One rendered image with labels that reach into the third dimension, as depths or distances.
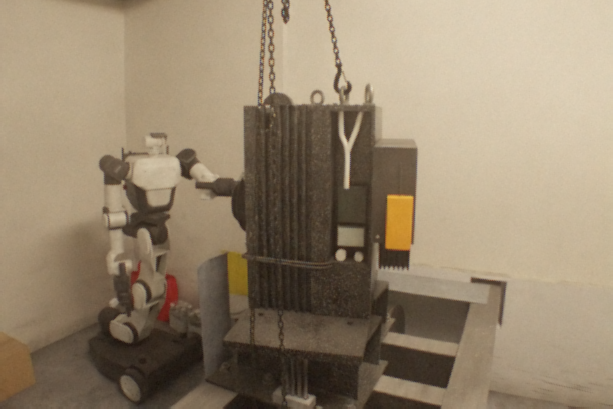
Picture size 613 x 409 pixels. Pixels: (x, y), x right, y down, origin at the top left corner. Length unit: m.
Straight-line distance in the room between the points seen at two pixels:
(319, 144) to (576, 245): 1.63
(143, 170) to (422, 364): 1.59
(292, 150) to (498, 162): 1.34
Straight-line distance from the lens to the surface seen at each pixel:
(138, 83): 3.55
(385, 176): 1.30
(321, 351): 1.33
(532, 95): 2.45
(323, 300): 1.52
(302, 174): 1.43
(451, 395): 1.61
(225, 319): 1.79
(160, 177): 2.33
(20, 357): 2.99
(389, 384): 1.63
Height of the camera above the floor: 1.58
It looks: 9 degrees down
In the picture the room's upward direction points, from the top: straight up
